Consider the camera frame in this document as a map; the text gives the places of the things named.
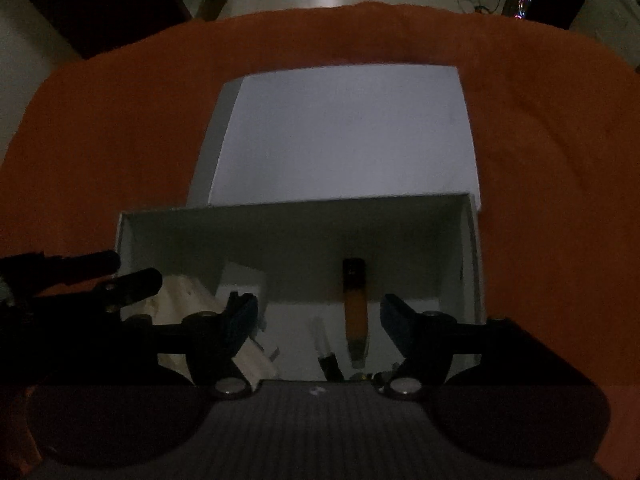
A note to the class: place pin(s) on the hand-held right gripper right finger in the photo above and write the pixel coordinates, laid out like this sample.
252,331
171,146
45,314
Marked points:
395,320

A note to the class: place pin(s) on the white charger block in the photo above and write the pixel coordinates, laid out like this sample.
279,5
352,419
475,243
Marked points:
240,280

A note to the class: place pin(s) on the yellow-faced toy figurine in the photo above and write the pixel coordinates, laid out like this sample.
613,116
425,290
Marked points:
382,376

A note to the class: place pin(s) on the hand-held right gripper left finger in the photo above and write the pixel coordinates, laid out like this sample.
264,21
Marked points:
245,317

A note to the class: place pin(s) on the dark wooden cabinet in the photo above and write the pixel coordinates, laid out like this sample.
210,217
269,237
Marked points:
100,0

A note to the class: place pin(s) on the orange blanket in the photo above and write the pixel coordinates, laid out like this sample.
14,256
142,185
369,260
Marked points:
550,185

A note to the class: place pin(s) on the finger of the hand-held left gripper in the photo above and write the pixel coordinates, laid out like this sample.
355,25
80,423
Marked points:
75,265
120,290

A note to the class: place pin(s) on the clear tube with black cap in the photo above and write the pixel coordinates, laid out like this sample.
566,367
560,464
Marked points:
332,365

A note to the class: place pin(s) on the computer tower with coloured lights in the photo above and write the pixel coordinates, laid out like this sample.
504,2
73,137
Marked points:
550,5

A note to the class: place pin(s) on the white box lid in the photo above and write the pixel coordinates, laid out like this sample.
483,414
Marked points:
340,135

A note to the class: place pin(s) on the white cabinet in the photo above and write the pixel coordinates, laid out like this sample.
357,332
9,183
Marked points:
610,15

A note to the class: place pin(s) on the white tissue pack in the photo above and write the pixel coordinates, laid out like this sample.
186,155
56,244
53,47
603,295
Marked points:
180,295

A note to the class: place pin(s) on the white cardboard box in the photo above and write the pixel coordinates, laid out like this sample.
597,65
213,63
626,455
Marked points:
280,240

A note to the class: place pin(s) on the amber bottle with black cap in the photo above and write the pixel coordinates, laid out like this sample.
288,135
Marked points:
355,310

